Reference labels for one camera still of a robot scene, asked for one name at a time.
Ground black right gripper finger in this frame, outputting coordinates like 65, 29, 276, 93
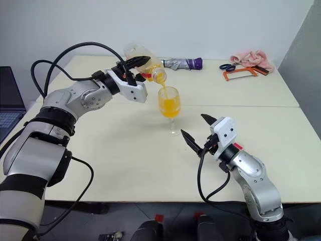
200, 113, 217, 128
180, 129, 203, 158

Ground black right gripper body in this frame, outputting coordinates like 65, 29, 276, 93
198, 134, 220, 158

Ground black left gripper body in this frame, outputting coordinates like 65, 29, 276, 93
111, 60, 138, 86

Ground clear orange juice bottle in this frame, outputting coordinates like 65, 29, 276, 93
123, 43, 168, 85

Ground clear wine glass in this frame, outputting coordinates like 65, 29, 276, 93
157, 86, 182, 138

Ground folded silver purple umbrella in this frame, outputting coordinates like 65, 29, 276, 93
160, 57, 204, 71

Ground orange hacksaw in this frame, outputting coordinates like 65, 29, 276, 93
223, 65, 270, 82

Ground pink towel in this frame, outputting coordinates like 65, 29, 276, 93
229, 50, 275, 72

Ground dark laptop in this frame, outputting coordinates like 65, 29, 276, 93
0, 66, 27, 144

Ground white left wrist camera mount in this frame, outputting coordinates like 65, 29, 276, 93
105, 68, 148, 104

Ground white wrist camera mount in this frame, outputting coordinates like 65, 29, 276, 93
209, 116, 238, 162
105, 68, 148, 104

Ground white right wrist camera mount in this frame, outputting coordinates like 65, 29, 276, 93
209, 116, 238, 162

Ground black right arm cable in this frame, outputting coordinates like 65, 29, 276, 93
197, 147, 257, 234

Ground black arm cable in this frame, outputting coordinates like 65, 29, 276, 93
197, 147, 257, 234
30, 42, 137, 238

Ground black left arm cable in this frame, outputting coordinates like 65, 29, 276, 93
30, 42, 137, 238

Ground blue handled scissors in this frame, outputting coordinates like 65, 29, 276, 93
219, 63, 237, 72

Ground small metal bracket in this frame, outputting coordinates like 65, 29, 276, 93
99, 231, 124, 241

